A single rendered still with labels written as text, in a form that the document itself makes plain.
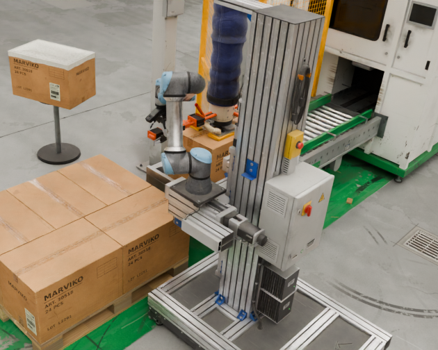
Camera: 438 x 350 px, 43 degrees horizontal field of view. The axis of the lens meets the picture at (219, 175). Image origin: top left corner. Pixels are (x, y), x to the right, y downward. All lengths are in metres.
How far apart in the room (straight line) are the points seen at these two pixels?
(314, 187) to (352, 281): 1.55
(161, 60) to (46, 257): 2.08
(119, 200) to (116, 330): 0.86
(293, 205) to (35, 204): 1.81
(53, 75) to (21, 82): 0.38
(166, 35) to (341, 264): 2.30
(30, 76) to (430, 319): 3.69
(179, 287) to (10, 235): 1.09
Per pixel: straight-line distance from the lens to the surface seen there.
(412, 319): 4.14
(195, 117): 3.72
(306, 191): 2.79
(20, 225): 3.65
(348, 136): 4.97
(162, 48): 4.70
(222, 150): 3.74
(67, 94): 4.87
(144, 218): 3.65
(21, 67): 5.08
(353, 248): 4.59
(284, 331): 3.46
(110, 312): 3.75
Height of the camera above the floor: 2.67
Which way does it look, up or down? 31 degrees down
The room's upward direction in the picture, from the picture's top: 6 degrees clockwise
